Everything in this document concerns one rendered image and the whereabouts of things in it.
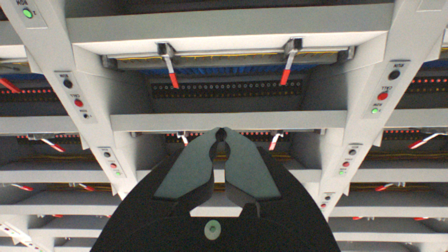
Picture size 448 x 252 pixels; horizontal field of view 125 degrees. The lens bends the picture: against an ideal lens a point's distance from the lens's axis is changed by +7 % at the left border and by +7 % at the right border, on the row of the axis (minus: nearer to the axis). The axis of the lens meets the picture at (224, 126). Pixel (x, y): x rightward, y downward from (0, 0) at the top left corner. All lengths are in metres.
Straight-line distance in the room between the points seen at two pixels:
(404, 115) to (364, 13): 0.27
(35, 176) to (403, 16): 1.06
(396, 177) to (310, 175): 0.27
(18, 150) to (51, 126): 0.59
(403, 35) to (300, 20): 0.19
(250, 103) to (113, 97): 0.44
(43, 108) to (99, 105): 0.53
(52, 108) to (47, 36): 0.49
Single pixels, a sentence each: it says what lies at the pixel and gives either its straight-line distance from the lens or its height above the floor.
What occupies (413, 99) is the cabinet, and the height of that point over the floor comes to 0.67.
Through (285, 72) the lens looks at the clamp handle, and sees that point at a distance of 0.33.
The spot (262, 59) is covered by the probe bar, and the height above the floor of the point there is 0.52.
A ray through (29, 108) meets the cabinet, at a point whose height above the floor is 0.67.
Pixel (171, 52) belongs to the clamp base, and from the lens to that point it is 0.32.
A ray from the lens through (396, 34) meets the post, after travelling 0.42.
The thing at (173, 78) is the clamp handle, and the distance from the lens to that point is 0.33.
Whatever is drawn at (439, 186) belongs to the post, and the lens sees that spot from 1.20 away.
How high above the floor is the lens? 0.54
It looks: 25 degrees up
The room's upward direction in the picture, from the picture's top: 178 degrees clockwise
